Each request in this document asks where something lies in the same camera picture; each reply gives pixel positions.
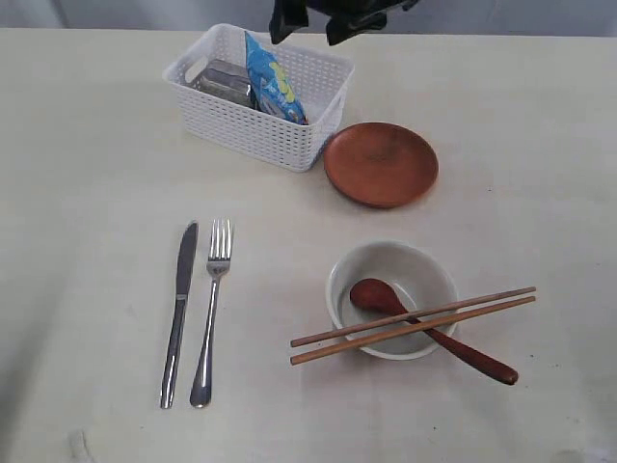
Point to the brown wooden chopstick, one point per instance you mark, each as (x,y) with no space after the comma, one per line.
(400,317)
(405,330)

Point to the silver table knife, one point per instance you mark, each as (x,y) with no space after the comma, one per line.
(183,280)

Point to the silver metal tin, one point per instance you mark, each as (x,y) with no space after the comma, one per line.
(226,81)

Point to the brown ceramic plate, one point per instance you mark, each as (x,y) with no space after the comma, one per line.
(380,165)

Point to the silver fork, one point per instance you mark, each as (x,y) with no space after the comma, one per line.
(217,266)

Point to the white perforated plastic basket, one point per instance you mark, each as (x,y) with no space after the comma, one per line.
(319,79)

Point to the blue snack packet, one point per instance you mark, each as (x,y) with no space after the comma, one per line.
(273,92)

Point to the grey-green ceramic bowl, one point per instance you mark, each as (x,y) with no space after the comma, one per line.
(418,281)

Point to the brown wooden spoon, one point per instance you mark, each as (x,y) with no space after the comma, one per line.
(377,296)

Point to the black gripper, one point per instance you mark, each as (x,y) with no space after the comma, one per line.
(348,18)

